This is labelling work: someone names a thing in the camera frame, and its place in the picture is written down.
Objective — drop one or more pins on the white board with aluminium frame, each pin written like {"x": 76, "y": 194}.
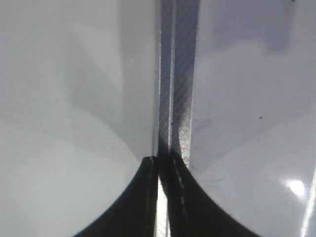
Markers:
{"x": 237, "y": 102}

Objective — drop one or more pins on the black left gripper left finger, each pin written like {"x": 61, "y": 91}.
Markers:
{"x": 133, "y": 214}

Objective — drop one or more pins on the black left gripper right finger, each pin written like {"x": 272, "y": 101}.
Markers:
{"x": 191, "y": 212}

